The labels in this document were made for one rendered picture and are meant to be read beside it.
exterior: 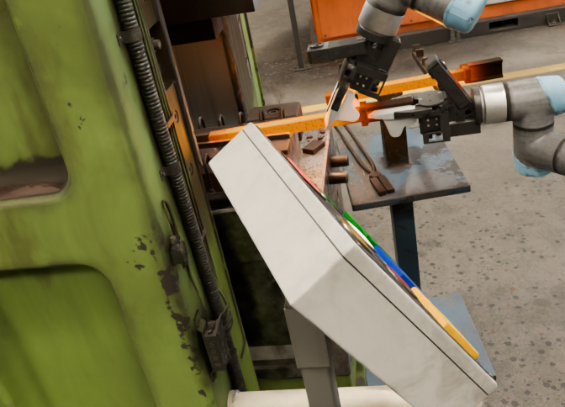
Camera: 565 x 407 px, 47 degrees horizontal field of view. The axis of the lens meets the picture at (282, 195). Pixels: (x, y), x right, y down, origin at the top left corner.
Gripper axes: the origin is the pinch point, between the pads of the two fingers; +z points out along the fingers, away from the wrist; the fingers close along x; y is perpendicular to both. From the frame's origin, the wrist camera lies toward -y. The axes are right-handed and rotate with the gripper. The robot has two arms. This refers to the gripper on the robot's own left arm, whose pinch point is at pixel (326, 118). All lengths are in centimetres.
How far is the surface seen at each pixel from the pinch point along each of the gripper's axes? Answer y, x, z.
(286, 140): -6.2, -3.6, 5.9
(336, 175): 6.5, 0.3, 11.4
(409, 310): 7, -71, -15
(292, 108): -6.5, 15.4, 7.3
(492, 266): 86, 81, 68
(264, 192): -9, -59, -15
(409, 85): 18.3, 30.2, -2.3
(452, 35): 97, 349, 58
